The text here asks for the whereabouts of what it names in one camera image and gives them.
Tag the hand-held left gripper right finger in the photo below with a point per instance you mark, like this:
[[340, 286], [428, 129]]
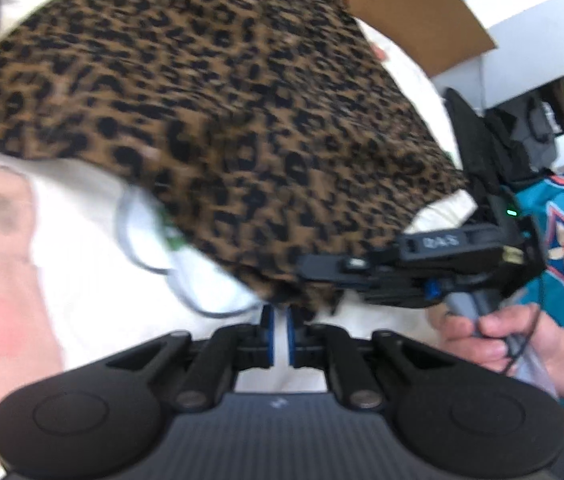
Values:
[[291, 335]]

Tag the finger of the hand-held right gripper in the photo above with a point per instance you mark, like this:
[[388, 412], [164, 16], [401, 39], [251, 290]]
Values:
[[332, 266], [392, 294]]

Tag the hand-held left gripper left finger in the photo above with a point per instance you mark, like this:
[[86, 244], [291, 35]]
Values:
[[268, 334]]

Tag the leopard print shorts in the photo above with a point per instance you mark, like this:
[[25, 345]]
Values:
[[211, 110]]

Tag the person's right hand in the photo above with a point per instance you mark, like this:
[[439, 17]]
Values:
[[502, 342]]

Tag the grey cloth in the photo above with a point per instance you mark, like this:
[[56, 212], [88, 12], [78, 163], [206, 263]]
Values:
[[537, 115]]

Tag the cream printed blanket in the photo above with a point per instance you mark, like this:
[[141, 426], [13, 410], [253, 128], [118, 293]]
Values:
[[86, 260]]

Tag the brown cardboard box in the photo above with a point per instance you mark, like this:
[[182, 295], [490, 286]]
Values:
[[412, 5]]

